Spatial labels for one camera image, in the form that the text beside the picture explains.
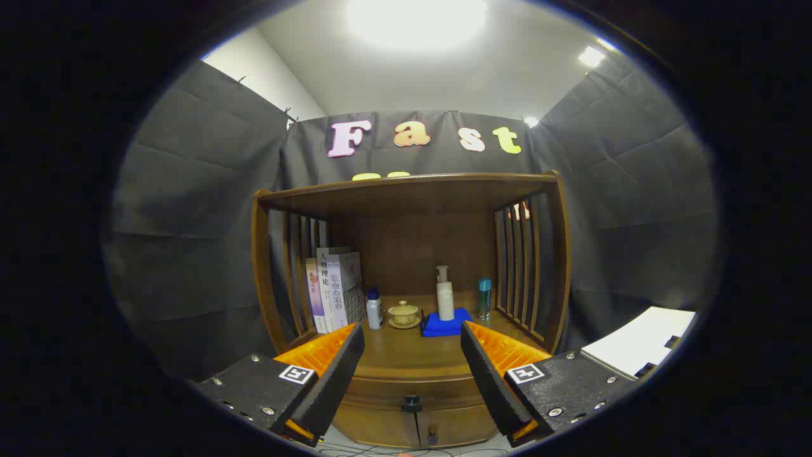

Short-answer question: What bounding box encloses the wooden cabinet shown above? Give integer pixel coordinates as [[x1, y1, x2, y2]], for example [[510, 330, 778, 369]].
[[251, 170, 572, 450]]

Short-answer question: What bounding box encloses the white patterned book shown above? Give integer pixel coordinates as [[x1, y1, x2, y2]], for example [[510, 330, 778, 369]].
[[327, 252, 367, 329]]

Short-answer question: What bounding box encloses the yellow lidded teacup with saucer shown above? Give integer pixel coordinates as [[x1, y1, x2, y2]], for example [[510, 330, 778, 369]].
[[388, 300, 422, 329]]

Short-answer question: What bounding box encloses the wooden countertop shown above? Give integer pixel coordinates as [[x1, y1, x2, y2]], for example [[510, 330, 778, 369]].
[[277, 293, 554, 380]]

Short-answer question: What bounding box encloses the blue folded cloth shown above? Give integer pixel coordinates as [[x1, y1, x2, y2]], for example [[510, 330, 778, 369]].
[[420, 308, 473, 338]]

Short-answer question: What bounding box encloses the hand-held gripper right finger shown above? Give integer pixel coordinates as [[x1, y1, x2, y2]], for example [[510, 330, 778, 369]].
[[461, 321, 637, 446]]

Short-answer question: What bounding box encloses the white pump bottle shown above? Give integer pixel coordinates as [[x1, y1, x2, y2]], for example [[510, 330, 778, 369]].
[[435, 265, 455, 321]]

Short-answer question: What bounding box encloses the pink purple book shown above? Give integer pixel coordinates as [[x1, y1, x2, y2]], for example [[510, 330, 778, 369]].
[[306, 258, 327, 334]]

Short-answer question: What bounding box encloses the large ceiling light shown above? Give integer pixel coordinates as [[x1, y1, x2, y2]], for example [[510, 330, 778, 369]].
[[346, 0, 489, 51]]

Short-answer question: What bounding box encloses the wooden drawer with black knob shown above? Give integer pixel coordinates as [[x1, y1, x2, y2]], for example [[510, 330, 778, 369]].
[[336, 373, 492, 414]]

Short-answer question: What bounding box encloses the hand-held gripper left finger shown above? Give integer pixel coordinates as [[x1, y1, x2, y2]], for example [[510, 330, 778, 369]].
[[189, 322, 366, 447]]

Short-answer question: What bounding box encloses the thin white book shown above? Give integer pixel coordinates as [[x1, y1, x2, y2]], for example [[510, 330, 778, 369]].
[[316, 248, 348, 331]]

